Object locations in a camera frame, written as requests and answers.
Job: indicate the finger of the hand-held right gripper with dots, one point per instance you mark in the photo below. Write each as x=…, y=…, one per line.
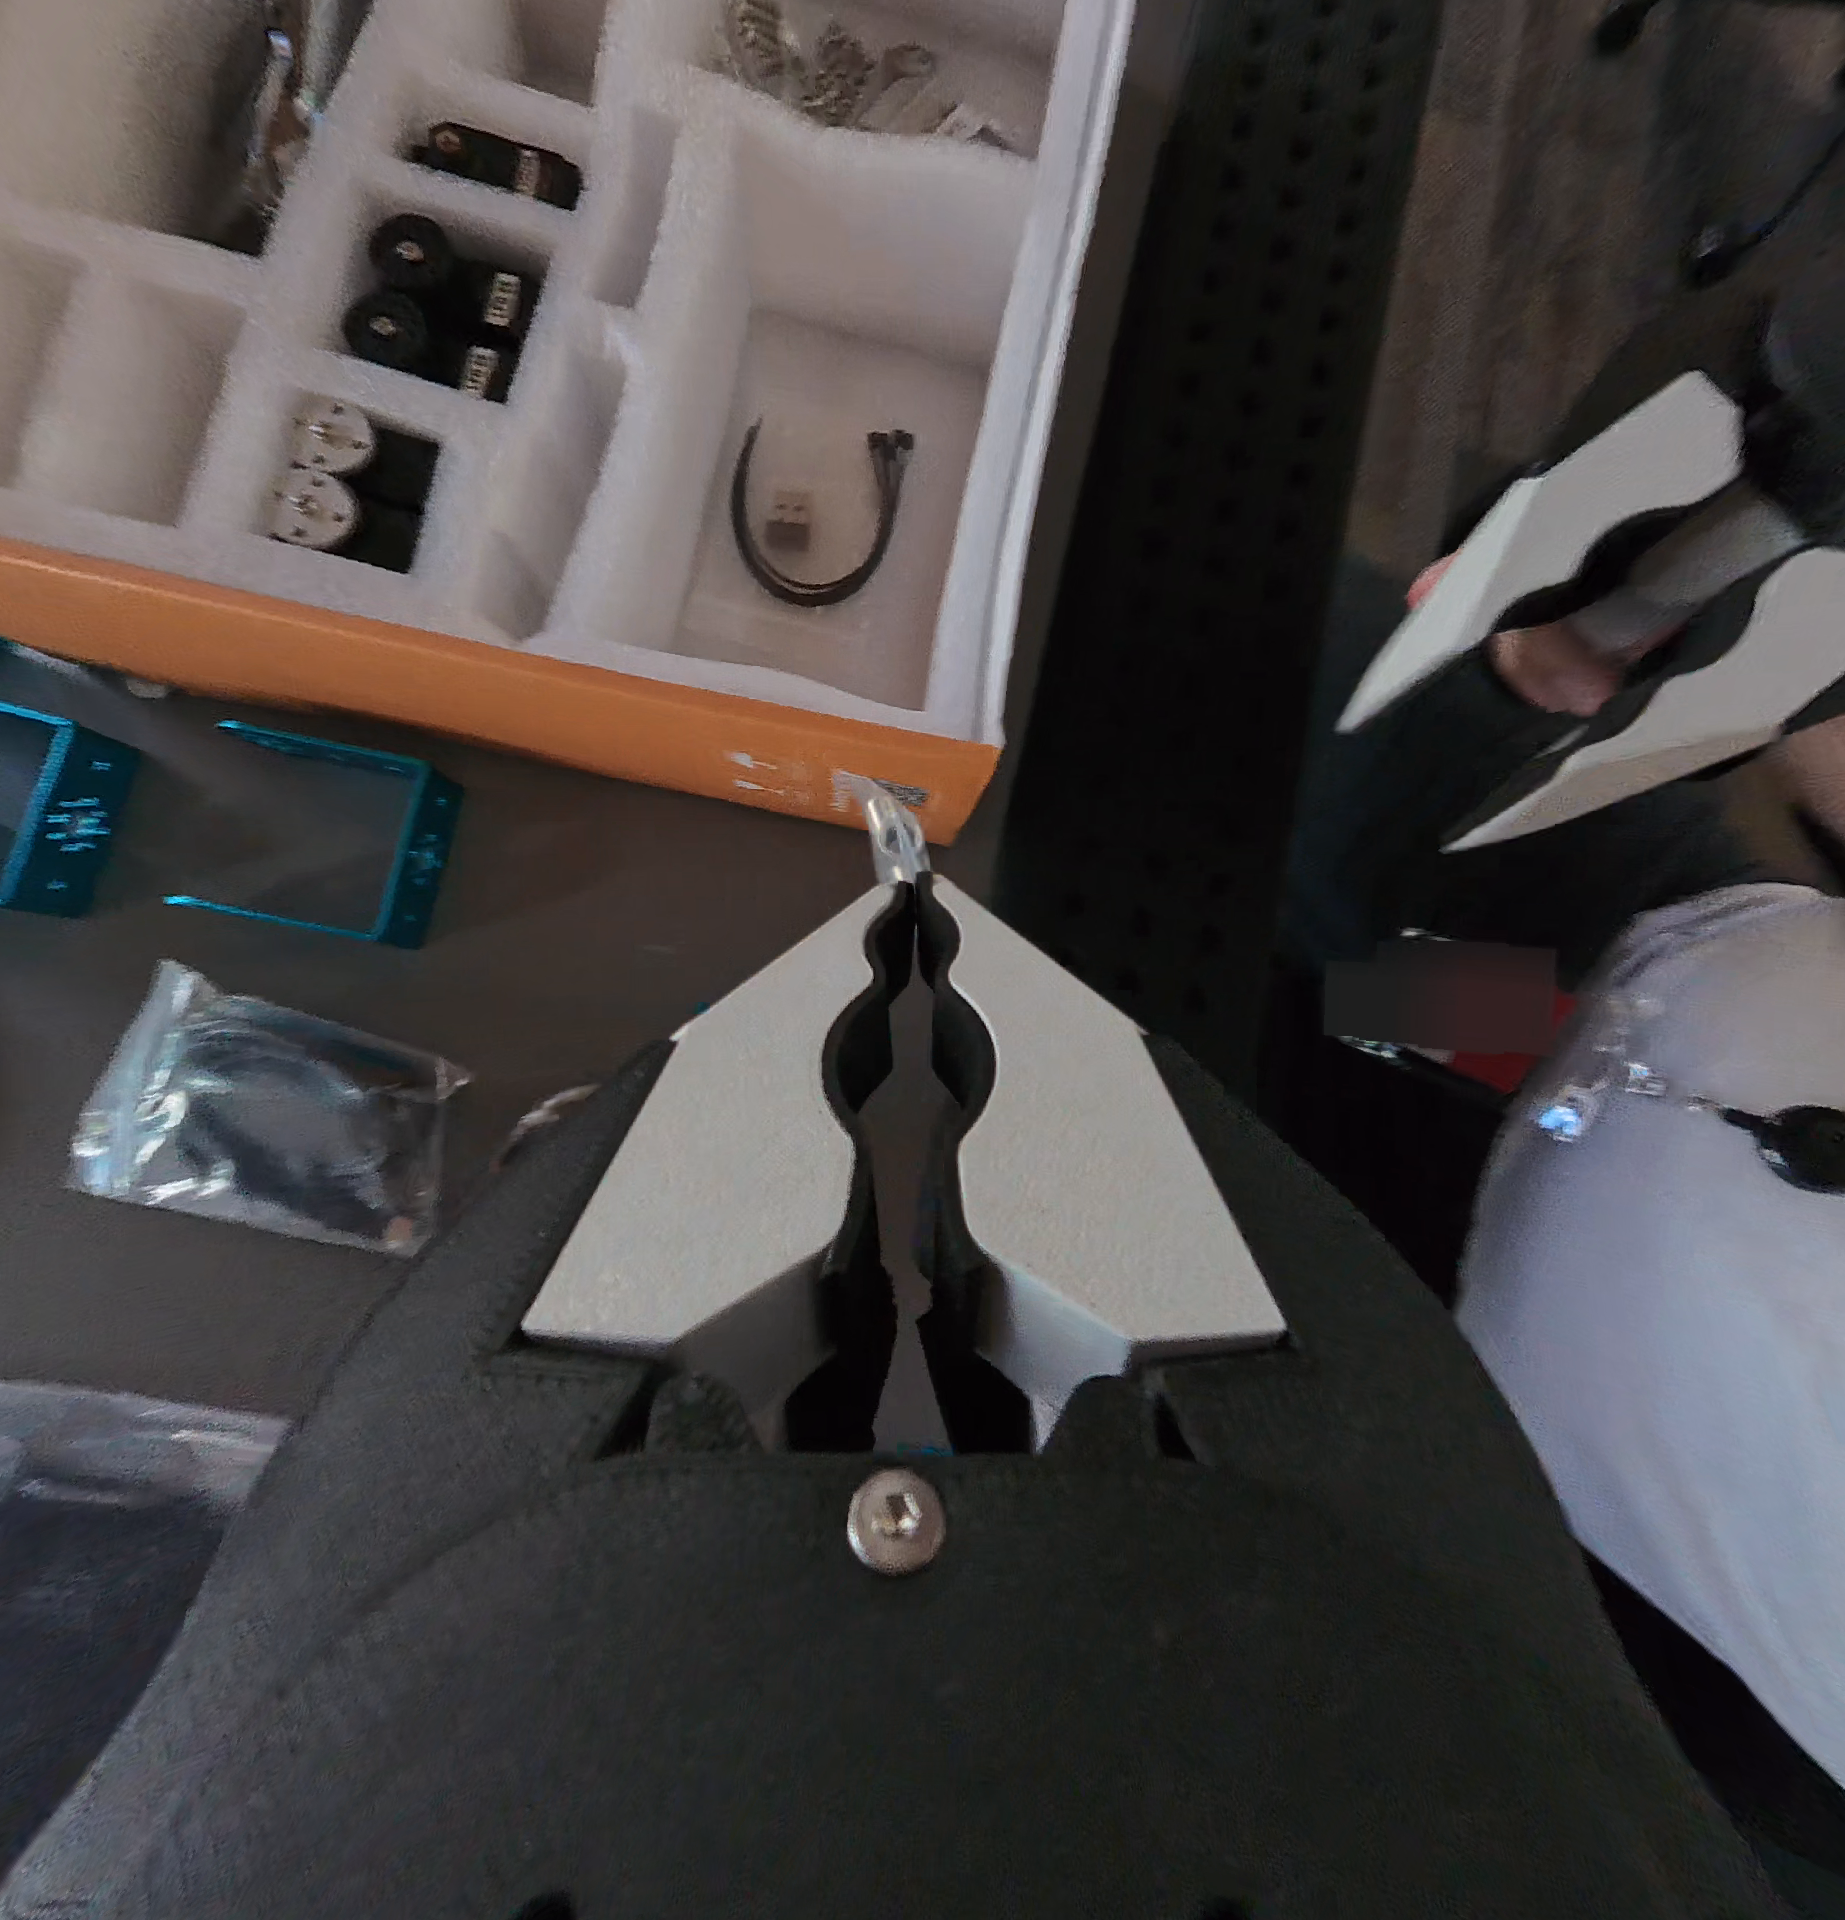
x=1598, y=481
x=1808, y=630

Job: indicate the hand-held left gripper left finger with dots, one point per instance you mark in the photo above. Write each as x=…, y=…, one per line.
x=683, y=1201

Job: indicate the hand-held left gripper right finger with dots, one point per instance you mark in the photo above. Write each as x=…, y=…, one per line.
x=1116, y=1201

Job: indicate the small clear plastic bag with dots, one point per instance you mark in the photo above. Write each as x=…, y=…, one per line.
x=897, y=839
x=279, y=136

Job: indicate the orange cardboard box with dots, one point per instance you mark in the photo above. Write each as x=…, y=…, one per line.
x=413, y=675

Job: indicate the person's right forearm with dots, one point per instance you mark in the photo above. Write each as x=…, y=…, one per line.
x=1829, y=834

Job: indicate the person's right hand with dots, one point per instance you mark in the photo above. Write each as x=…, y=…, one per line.
x=1554, y=668

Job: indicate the plastic-wrapped round disc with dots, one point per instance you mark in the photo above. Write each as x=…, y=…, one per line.
x=556, y=1113

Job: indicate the black perforated panel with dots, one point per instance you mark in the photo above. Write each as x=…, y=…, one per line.
x=1210, y=450

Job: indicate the small usb dongle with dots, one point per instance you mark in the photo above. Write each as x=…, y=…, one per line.
x=790, y=519

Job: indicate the large clear bag black item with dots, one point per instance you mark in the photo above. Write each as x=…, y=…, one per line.
x=82, y=1575

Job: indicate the black servo with silver horn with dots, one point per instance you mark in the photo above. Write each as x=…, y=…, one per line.
x=324, y=519
x=336, y=443

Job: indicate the white foam insert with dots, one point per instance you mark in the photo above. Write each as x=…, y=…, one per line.
x=803, y=225

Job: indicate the bag of silver metal parts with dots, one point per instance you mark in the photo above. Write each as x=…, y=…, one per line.
x=831, y=67

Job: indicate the small black servo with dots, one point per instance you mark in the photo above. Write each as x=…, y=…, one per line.
x=489, y=162

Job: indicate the blue metal U bracket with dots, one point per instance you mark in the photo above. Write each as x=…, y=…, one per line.
x=427, y=869

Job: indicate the blue double metal bracket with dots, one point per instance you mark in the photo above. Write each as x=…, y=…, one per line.
x=68, y=839

